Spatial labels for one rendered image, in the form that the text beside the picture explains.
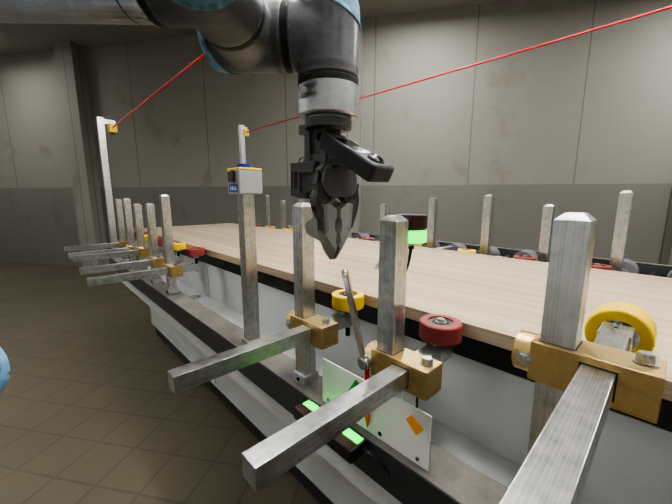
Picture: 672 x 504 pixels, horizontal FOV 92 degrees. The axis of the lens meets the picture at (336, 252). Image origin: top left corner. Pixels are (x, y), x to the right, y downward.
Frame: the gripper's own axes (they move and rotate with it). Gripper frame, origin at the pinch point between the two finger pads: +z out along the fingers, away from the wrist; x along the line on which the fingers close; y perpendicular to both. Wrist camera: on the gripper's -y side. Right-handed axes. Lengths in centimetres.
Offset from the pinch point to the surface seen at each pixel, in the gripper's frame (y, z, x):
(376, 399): -9.6, 20.8, 0.5
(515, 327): -18.5, 15.2, -29.2
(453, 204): 164, 4, -364
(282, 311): 60, 35, -30
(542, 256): -1, 16, -117
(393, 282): -5.3, 5.4, -8.3
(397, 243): -5.4, -1.2, -8.8
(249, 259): 45.4, 9.8, -9.3
